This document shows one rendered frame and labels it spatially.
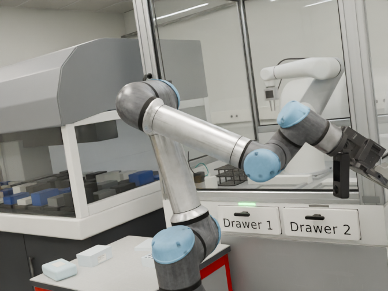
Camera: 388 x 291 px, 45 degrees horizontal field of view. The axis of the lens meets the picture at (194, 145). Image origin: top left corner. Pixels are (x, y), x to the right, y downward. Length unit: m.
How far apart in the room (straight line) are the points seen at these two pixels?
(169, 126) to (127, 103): 0.13
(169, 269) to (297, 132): 0.47
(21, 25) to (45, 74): 3.86
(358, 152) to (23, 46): 5.32
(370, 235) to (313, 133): 0.70
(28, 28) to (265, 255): 4.89
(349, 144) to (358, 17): 0.59
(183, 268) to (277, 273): 0.83
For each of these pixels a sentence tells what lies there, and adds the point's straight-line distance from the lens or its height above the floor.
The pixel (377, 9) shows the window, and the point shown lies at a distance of 1.94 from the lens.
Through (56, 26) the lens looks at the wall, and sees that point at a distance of 6.51.
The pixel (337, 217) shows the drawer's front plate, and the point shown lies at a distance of 1.80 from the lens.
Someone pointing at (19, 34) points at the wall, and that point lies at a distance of 6.22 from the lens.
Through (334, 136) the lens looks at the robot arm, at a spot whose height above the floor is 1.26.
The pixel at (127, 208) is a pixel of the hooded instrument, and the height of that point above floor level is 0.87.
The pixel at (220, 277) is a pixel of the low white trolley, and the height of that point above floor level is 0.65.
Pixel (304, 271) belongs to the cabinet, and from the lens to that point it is 1.95.
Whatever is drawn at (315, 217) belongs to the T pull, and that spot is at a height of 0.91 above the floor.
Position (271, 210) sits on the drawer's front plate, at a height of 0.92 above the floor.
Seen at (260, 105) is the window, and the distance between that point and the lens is 1.88.
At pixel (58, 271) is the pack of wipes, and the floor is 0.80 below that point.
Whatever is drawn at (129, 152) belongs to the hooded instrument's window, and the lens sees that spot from 2.59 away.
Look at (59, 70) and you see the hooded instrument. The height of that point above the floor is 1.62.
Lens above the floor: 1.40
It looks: 6 degrees down
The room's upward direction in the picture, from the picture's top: 8 degrees counter-clockwise
